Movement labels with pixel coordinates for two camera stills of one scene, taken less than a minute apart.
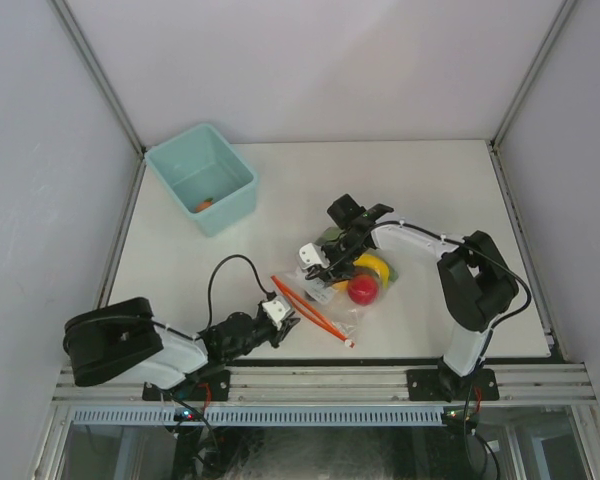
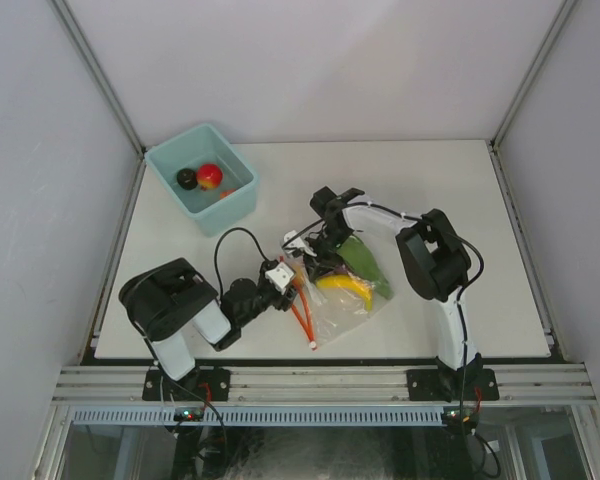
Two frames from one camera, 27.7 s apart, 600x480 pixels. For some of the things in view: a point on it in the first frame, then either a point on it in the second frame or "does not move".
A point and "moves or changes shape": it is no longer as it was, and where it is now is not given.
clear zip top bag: [350, 295] moves or changes shape
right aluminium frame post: [523, 90] does not move
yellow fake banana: [376, 263] to [350, 283]
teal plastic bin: [208, 177] does not move
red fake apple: [363, 289] to [209, 176]
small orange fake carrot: [208, 202] to [226, 193]
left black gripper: [278, 335] to [284, 302]
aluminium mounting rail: [567, 383] does not move
